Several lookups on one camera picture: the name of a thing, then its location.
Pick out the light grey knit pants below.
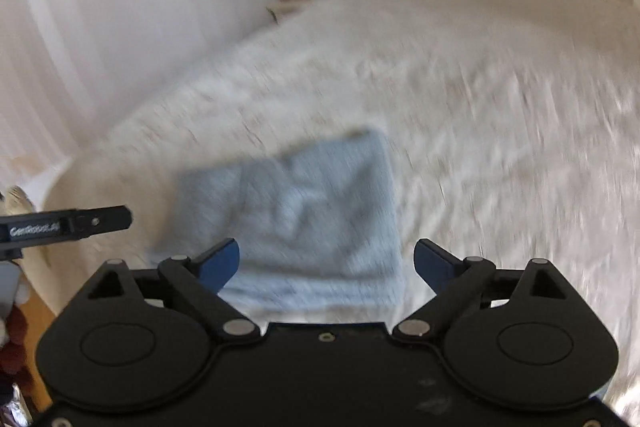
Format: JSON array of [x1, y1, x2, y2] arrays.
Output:
[[150, 130, 405, 312]]

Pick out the cream floral bedspread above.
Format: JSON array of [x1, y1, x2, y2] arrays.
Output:
[[40, 0, 639, 425]]

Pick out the white sheer curtain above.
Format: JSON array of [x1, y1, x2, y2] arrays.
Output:
[[0, 0, 362, 178]]

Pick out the cream bedside table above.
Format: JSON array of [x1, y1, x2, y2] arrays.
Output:
[[266, 0, 324, 24]]

